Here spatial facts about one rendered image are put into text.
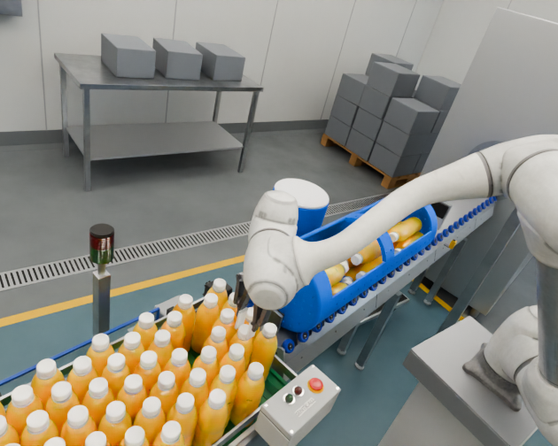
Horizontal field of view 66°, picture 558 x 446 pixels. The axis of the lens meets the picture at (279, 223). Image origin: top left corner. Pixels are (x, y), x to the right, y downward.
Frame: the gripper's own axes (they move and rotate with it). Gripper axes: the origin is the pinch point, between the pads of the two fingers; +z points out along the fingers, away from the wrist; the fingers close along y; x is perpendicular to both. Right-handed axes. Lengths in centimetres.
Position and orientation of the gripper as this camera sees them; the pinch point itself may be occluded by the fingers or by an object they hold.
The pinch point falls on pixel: (246, 324)
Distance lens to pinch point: 120.7
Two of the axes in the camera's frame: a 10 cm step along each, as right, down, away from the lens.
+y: -7.1, -5.1, 4.9
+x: -6.7, 2.6, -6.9
